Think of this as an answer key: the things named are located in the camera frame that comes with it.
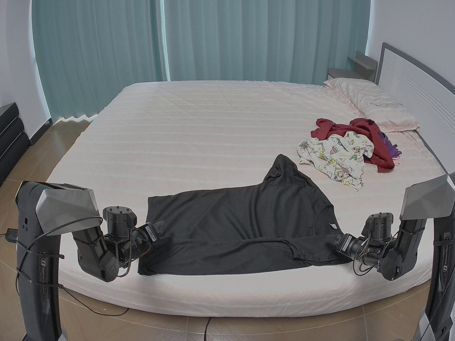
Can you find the blue-green curtain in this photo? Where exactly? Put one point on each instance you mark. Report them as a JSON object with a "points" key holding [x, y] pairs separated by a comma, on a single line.
{"points": [[99, 41], [266, 27]]}

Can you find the white printed pyjama top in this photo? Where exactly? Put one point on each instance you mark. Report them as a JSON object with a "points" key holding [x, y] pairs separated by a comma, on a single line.
{"points": [[337, 158]]}

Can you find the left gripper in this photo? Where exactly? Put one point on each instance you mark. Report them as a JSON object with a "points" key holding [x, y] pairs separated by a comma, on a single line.
{"points": [[152, 232]]}

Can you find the black T-shirt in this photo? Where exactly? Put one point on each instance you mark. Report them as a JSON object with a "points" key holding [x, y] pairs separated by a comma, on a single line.
{"points": [[231, 218]]}

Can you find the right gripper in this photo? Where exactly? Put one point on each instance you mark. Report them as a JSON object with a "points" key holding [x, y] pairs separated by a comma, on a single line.
{"points": [[342, 244]]}

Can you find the pale pink garment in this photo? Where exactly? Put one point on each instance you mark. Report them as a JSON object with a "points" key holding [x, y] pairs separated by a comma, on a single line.
{"points": [[397, 160]]}

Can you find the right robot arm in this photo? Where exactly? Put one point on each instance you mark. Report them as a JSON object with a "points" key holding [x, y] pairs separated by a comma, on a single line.
{"points": [[423, 197]]}

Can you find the dark red garment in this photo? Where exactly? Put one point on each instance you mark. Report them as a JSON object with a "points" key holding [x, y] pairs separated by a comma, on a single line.
{"points": [[380, 140]]}

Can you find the purple garment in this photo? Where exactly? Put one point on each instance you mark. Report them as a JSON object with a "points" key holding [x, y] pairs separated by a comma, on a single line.
{"points": [[389, 146]]}

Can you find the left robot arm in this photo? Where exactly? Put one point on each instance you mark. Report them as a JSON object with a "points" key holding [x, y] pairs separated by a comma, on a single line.
{"points": [[39, 261]]}

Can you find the grey bedside table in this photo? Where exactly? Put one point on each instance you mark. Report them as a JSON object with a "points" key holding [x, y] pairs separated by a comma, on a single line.
{"points": [[355, 72]]}

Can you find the black chest of drawers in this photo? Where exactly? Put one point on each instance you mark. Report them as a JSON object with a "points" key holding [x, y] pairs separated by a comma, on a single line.
{"points": [[12, 133]]}

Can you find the bed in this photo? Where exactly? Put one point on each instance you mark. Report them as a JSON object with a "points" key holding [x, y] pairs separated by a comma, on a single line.
{"points": [[195, 126]]}

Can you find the pale pink pillow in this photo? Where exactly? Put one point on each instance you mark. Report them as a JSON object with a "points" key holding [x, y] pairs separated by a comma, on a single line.
{"points": [[369, 101]]}

